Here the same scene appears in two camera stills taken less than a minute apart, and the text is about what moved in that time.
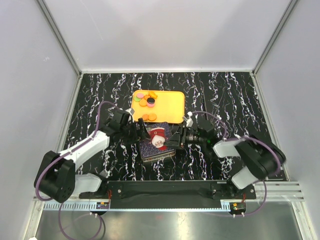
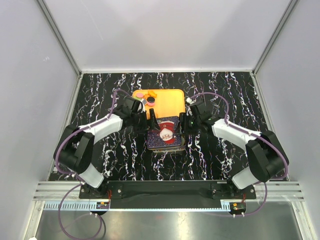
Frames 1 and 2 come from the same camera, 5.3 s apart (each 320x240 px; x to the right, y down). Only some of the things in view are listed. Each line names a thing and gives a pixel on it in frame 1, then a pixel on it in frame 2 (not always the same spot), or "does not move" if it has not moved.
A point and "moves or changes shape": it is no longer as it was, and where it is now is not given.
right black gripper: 179,140 -> 183,120
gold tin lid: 159,133 moves or changes shape
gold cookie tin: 157,156 -> 181,147
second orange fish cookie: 152,94 does not move
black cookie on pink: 150,100 does not move
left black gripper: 142,133 -> 151,123
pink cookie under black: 150,105 does not move
